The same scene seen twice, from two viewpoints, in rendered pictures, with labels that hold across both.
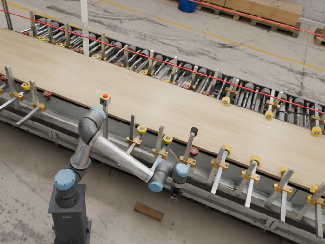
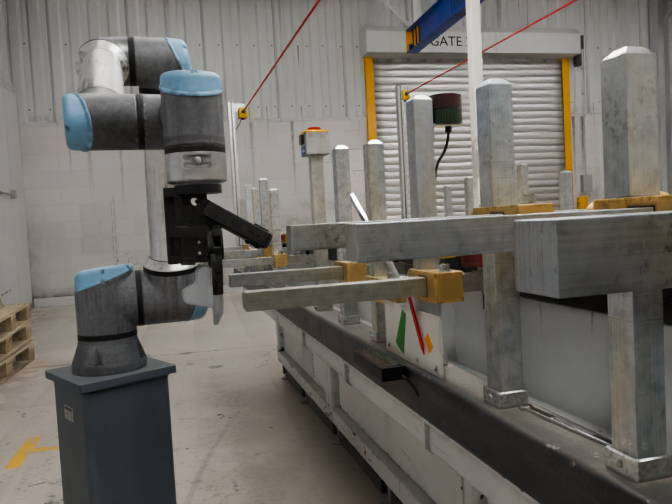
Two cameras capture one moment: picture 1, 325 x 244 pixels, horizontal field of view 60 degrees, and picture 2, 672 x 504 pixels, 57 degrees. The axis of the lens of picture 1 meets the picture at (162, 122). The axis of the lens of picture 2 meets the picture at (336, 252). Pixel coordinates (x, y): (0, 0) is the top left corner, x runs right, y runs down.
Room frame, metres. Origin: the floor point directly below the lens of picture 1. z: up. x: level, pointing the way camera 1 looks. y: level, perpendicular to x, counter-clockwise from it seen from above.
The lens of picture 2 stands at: (0.92, -1.10, 0.97)
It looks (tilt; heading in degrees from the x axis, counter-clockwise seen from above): 3 degrees down; 60
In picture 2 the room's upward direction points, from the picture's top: 3 degrees counter-clockwise
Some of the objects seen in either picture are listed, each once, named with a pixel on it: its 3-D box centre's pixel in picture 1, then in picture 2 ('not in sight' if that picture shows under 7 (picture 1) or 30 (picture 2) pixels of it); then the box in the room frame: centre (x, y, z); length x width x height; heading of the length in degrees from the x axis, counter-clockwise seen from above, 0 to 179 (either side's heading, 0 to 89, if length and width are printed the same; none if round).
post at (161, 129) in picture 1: (158, 146); (378, 253); (1.67, 0.00, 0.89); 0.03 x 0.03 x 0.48; 75
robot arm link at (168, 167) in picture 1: (164, 168); (179, 121); (1.24, -0.07, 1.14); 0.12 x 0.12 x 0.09; 78
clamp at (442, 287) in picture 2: (187, 161); (433, 283); (1.60, -0.27, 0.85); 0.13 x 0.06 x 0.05; 75
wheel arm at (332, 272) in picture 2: (131, 148); (319, 274); (1.65, 0.22, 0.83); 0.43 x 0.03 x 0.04; 165
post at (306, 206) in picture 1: (310, 202); not in sight; (1.35, -1.21, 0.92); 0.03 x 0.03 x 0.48; 75
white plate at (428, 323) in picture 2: (178, 168); (410, 335); (1.59, -0.21, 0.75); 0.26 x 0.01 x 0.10; 75
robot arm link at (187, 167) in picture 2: (179, 181); (196, 170); (1.22, -0.19, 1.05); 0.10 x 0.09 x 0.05; 75
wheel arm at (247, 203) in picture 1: (251, 181); (620, 223); (1.42, -0.75, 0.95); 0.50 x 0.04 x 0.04; 165
